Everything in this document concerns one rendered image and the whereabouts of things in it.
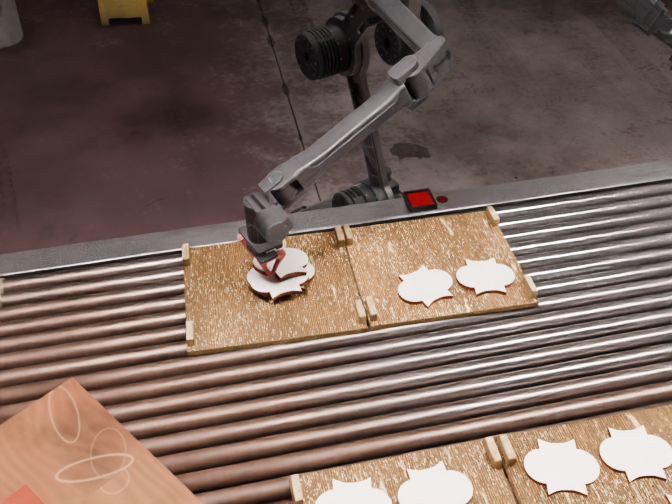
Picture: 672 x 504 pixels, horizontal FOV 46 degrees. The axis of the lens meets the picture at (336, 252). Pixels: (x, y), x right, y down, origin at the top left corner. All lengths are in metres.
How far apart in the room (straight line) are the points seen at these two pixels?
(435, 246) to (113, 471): 0.98
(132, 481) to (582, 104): 3.54
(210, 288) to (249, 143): 2.19
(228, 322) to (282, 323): 0.12
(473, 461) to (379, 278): 0.54
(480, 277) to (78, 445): 0.99
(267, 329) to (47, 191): 2.29
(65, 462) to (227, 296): 0.58
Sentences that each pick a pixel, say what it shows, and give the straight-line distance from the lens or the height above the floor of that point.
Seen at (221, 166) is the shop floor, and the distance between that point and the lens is 3.92.
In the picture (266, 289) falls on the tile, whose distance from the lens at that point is 1.87.
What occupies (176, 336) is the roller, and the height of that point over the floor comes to 0.91.
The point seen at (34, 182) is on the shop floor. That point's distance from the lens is 4.04.
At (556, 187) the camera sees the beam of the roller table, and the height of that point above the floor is 0.92.
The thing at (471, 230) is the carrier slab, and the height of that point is 0.94.
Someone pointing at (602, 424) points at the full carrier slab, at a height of 0.94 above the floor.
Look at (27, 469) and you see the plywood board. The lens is 1.58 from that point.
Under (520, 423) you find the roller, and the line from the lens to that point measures 1.73.
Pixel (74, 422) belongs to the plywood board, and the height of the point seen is 1.04.
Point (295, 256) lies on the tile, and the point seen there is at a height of 0.99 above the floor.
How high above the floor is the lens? 2.29
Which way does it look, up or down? 42 degrees down
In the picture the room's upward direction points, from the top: straight up
